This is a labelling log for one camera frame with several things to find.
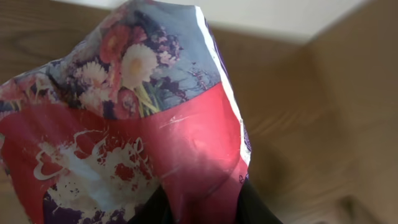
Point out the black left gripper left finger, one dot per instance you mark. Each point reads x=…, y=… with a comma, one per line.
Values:
x=155, y=211

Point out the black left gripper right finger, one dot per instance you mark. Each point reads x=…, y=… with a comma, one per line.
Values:
x=251, y=209

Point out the red purple floral packet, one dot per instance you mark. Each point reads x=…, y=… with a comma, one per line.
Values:
x=143, y=101

